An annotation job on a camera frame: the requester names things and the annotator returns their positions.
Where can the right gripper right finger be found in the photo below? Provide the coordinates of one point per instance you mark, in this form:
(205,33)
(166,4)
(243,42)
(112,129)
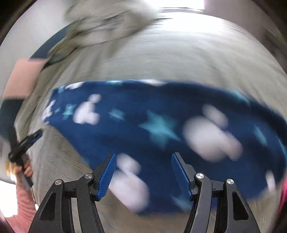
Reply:
(184,174)

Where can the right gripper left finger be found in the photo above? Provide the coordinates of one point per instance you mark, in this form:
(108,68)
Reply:
(102,177)

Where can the navy star fleece pants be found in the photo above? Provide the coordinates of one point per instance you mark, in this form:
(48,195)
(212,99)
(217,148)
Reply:
(219,132)

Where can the pink sleeved left forearm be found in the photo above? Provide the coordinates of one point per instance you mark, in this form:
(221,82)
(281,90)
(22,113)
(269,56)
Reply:
(26,210)

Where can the person left hand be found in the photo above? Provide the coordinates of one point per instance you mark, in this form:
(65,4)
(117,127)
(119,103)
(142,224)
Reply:
(23,173)

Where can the dark blue headboard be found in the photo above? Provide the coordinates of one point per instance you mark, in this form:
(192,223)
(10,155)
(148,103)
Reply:
(10,107)

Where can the pink pillow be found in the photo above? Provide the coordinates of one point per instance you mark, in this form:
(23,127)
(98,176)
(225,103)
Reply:
(22,80)

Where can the pink garment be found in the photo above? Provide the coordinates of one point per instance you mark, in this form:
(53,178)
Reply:
(283,197)

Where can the patterned grey bedspread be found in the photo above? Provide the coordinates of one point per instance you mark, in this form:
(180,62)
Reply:
(177,47)

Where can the folded grey duvet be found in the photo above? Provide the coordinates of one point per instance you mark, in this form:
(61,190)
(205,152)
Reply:
(96,22)

